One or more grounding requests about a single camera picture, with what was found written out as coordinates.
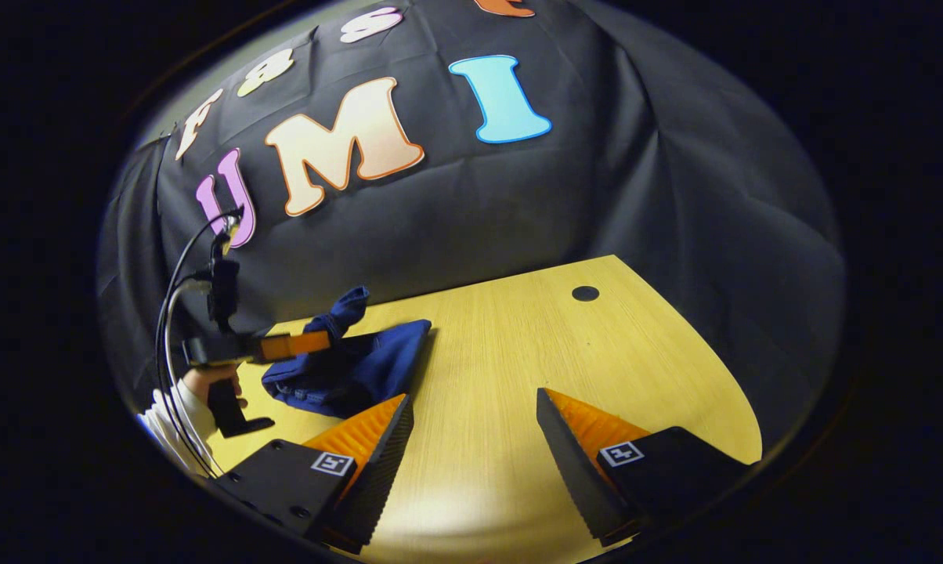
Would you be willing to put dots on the blue denim jeans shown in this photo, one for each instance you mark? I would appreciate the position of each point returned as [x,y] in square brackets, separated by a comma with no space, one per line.
[377,360]

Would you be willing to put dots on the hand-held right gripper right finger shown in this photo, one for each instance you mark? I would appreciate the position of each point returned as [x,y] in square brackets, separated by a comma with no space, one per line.
[573,470]

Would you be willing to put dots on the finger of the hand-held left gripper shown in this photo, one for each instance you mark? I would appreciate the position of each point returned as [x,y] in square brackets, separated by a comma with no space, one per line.
[295,345]

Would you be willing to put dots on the black backdrop cloth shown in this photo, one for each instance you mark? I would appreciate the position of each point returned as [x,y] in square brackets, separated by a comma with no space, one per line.
[597,196]

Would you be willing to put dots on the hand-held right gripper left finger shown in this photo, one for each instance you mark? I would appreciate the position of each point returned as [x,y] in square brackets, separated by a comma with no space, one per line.
[381,470]

